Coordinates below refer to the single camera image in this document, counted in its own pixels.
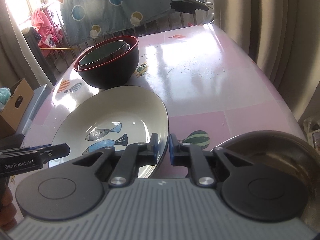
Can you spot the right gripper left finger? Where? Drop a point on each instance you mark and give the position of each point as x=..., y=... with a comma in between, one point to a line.
x=134, y=156

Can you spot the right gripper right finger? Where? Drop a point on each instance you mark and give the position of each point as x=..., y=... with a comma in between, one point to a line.
x=191, y=156

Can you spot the white fish print plate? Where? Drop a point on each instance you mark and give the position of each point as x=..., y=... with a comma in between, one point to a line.
x=116, y=117

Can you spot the small steel plate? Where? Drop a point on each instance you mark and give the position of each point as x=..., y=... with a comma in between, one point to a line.
x=286, y=153

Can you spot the black red lacquer bowl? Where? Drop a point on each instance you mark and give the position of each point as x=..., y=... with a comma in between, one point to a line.
x=114, y=72

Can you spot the small dark green bowl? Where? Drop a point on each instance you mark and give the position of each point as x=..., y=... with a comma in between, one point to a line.
x=120, y=51

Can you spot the grey-green ceramic bowl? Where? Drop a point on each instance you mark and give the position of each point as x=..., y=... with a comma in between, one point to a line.
x=100, y=55

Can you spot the person's left hand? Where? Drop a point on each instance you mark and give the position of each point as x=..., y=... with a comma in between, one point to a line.
x=8, y=211

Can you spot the grey storage box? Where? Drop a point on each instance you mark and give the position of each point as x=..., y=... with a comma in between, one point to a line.
x=40, y=95

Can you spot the brown cardboard box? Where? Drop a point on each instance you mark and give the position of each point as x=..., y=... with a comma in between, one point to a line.
x=14, y=109

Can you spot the teal plastic bag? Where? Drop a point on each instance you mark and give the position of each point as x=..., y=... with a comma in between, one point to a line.
x=5, y=94

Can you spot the yellow broom stick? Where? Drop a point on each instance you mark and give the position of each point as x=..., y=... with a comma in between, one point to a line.
x=59, y=48

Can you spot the pink hanging clothes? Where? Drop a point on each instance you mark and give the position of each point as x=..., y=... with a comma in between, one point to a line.
x=49, y=35

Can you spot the blue dotted hanging blanket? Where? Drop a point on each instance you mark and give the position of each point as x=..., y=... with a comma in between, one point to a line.
x=84, y=20

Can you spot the black bicycle saddle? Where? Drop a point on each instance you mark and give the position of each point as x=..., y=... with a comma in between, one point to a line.
x=188, y=6

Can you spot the beige curtain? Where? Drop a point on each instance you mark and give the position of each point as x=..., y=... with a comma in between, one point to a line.
x=282, y=38

